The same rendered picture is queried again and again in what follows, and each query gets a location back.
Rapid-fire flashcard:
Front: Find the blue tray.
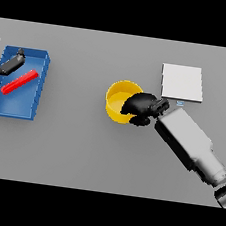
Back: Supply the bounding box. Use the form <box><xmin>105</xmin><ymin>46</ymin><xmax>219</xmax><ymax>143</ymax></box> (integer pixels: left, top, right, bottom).
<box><xmin>0</xmin><ymin>44</ymin><xmax>53</xmax><ymax>123</ymax></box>

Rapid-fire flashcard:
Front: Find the pale square scale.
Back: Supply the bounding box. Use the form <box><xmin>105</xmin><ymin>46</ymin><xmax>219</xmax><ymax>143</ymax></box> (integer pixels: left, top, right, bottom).
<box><xmin>157</xmin><ymin>62</ymin><xmax>208</xmax><ymax>105</ymax></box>

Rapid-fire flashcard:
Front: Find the yellow bowl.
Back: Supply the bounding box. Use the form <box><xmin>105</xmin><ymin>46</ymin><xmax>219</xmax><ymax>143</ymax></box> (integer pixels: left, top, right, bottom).
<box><xmin>102</xmin><ymin>77</ymin><xmax>146</xmax><ymax>127</ymax></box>

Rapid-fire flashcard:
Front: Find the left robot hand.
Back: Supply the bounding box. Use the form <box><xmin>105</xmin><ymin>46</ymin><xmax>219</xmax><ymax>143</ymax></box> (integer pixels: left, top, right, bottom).
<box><xmin>0</xmin><ymin>35</ymin><xmax>29</xmax><ymax>93</ymax></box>

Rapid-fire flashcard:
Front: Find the red beaker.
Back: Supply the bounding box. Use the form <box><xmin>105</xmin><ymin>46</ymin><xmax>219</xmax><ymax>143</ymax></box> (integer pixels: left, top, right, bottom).
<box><xmin>0</xmin><ymin>65</ymin><xmax>40</xmax><ymax>100</ymax></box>

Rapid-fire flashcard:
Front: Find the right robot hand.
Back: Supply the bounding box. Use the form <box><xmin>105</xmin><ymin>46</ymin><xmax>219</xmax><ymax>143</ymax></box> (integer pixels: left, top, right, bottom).
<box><xmin>118</xmin><ymin>89</ymin><xmax>172</xmax><ymax>130</ymax></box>

